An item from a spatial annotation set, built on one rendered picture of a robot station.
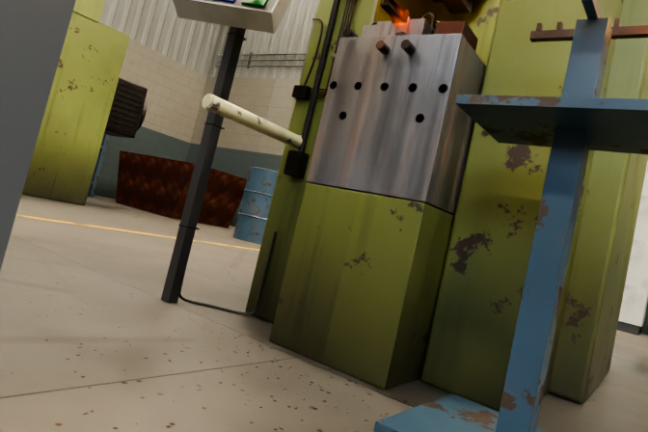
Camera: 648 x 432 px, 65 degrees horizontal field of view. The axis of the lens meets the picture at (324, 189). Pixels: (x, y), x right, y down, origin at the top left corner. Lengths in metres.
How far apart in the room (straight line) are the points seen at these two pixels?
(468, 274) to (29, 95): 1.15
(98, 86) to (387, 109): 5.03
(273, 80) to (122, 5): 3.03
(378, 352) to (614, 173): 0.98
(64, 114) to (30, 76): 5.45
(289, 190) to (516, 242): 0.77
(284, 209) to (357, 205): 0.45
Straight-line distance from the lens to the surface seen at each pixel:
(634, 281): 6.50
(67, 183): 6.09
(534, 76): 1.52
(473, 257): 1.44
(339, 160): 1.43
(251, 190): 6.11
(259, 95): 10.30
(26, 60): 0.59
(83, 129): 6.11
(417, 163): 1.32
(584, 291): 1.83
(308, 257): 1.44
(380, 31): 1.59
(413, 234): 1.29
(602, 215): 1.84
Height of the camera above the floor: 0.35
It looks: 4 degrees up
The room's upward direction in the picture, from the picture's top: 13 degrees clockwise
